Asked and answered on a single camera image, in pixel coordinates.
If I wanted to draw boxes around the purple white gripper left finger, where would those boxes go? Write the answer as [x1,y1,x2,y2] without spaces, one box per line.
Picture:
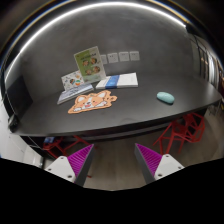
[46,144,94,186]

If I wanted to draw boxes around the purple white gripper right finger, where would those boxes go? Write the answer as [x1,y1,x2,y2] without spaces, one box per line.
[134,143,184,184]

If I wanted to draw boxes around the teal computer mouse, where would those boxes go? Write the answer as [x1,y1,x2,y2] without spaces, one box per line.
[157,92,175,104]

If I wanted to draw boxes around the orange corgi mouse pad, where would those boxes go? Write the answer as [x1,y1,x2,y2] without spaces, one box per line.
[68,90,117,114]

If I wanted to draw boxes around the red chair left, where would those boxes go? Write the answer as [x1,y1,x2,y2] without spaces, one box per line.
[42,135,89,158]

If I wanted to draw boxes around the red chair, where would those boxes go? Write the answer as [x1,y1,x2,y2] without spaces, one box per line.
[42,135,89,158]
[154,113,205,154]

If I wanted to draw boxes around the red chair right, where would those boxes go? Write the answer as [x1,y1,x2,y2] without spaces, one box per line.
[154,113,205,154]

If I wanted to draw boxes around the grey flat book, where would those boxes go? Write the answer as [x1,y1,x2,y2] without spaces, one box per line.
[57,84,93,104]

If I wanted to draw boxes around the small illustrated leaning book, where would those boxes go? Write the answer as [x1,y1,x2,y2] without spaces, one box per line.
[61,71,84,90]

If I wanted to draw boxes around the black monitor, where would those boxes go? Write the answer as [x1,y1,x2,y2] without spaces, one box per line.
[7,76,33,118]

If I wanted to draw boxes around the white blue flat book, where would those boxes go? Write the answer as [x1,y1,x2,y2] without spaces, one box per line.
[96,73,138,89]

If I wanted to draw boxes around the green standing children's book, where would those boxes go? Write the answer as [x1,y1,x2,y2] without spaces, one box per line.
[74,46,106,83]

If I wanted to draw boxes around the white wall socket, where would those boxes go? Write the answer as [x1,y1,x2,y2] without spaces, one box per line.
[101,55,108,64]
[119,52,130,62]
[107,53,118,63]
[129,51,140,61]

